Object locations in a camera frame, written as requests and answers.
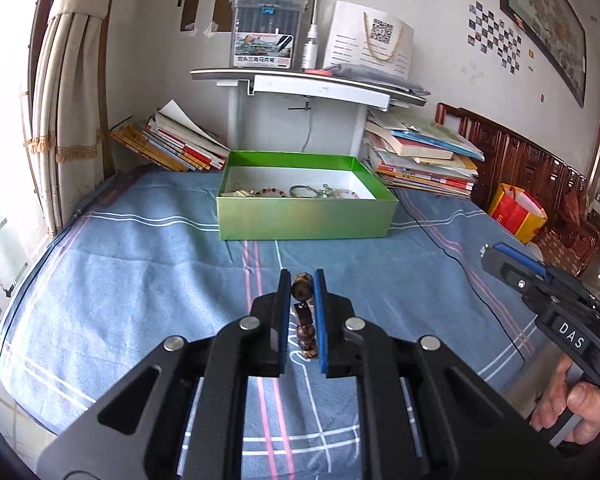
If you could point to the white spray bottle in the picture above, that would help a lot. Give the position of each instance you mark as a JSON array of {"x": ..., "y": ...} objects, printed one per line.
[{"x": 310, "y": 52}]

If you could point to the small white grey desk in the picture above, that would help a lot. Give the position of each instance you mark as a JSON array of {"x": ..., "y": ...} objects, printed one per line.
[{"x": 325, "y": 90}]

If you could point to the blue striped bed sheet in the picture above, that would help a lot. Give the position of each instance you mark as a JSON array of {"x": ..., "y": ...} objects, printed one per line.
[{"x": 130, "y": 270}]

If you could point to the clear marker pen case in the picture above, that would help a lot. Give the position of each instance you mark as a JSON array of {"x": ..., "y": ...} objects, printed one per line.
[{"x": 265, "y": 35}]

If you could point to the white paper bag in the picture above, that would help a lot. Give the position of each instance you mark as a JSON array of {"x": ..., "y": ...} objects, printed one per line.
[{"x": 345, "y": 45}]

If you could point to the green cardboard box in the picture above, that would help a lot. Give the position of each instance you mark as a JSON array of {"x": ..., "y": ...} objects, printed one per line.
[{"x": 305, "y": 217}]

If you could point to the framed wall picture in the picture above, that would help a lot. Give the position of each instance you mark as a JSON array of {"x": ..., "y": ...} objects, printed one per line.
[{"x": 545, "y": 15}]

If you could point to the beige curtain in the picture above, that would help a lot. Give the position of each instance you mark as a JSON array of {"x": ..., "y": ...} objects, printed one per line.
[{"x": 75, "y": 85}]

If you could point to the yellow red shopping bag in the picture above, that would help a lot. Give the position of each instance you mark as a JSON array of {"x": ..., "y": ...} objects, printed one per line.
[{"x": 510, "y": 215}]

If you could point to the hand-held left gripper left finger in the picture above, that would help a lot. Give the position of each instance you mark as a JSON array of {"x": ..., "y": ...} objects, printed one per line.
[{"x": 282, "y": 320}]

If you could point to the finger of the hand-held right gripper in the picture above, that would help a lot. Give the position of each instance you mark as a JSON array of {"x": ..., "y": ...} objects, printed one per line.
[
  {"x": 522, "y": 256},
  {"x": 507, "y": 272}
]

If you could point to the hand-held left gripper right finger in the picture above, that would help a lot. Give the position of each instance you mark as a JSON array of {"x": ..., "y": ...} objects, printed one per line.
[{"x": 321, "y": 320}]

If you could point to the dark grey pouch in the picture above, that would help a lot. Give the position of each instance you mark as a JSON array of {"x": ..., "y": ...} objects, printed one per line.
[{"x": 375, "y": 77}]

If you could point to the flat stack of books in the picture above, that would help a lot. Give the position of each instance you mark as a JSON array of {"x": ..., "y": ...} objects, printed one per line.
[{"x": 420, "y": 170}]

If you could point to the wooden armchair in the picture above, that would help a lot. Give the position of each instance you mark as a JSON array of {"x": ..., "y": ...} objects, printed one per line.
[{"x": 575, "y": 215}]

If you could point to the person's right hand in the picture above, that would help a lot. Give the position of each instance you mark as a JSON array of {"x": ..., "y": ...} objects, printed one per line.
[{"x": 580, "y": 405}]

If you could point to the silver bangle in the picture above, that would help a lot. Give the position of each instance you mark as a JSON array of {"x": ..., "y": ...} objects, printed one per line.
[{"x": 302, "y": 195}]

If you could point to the leaning pile of books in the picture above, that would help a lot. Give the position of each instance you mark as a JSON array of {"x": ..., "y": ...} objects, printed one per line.
[{"x": 180, "y": 152}]

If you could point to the checkered wall stickers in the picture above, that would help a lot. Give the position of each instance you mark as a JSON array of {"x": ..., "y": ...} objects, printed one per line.
[{"x": 495, "y": 35}]

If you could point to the carved wooden headboard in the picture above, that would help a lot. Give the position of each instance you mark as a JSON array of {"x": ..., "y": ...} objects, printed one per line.
[{"x": 505, "y": 160}]

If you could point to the pale beaded trinket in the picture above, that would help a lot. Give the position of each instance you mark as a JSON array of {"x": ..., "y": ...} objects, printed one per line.
[{"x": 234, "y": 193}]

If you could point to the frosted patterned window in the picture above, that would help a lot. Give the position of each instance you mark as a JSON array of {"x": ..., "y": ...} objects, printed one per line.
[{"x": 5, "y": 160}]

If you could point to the small red object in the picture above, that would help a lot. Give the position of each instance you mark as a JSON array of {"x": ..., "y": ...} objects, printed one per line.
[{"x": 319, "y": 71}]

